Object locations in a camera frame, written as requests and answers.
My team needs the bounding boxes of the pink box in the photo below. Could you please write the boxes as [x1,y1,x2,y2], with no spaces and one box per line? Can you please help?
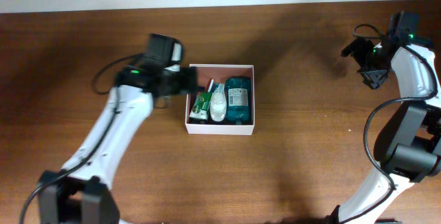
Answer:
[185,64,256,135]

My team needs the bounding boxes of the blue white toothbrush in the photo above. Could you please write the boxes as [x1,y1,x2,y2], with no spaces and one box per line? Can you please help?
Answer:
[207,79,214,92]

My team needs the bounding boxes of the green Dettol soap bar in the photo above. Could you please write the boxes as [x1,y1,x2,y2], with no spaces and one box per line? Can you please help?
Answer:
[189,92,212,121]

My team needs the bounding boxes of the teal Listerine mouthwash bottle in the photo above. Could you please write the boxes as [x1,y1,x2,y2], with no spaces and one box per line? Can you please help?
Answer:
[225,76,252,125]

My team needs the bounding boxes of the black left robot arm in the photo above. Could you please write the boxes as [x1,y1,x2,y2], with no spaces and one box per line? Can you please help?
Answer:
[38,66,198,224]

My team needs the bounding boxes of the clear foam soap pump bottle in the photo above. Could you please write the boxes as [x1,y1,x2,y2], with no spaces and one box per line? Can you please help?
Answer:
[209,83,227,122]

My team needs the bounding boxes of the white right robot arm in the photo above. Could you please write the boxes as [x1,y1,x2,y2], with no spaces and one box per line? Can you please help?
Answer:
[325,11,440,223]

